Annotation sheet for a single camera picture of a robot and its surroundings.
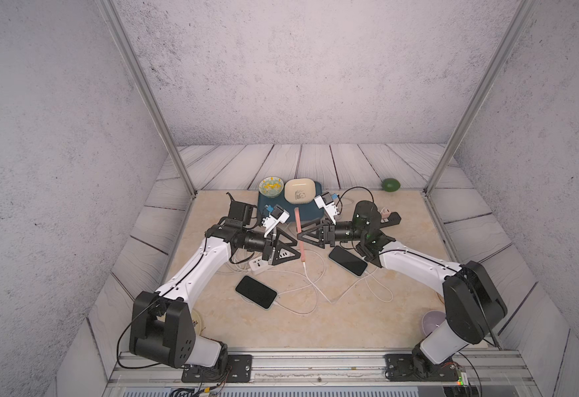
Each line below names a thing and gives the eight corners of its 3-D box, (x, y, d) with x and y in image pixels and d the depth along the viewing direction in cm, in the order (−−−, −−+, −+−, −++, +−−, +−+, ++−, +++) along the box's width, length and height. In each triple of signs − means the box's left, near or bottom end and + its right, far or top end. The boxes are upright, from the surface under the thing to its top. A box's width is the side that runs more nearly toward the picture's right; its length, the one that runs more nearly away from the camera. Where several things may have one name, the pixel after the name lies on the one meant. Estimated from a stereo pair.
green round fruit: (383, 192, 121) (385, 187, 118) (380, 183, 125) (382, 178, 123) (399, 192, 121) (401, 187, 118) (395, 183, 125) (397, 178, 123)
